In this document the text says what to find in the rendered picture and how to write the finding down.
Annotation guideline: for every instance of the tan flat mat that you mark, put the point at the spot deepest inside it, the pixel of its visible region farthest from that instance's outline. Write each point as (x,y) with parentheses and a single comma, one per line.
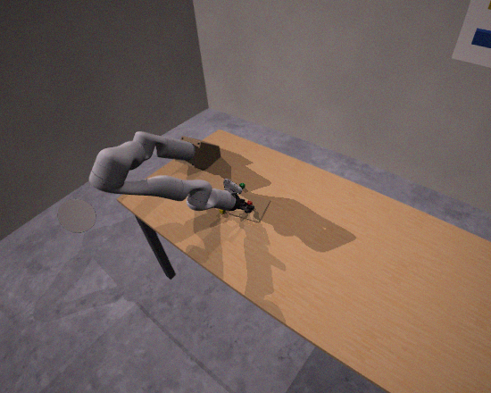
(260,205)

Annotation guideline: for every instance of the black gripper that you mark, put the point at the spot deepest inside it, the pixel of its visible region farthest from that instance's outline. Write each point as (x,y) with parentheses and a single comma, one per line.
(241,204)

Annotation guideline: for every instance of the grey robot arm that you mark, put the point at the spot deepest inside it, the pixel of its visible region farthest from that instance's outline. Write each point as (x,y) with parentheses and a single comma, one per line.
(111,168)

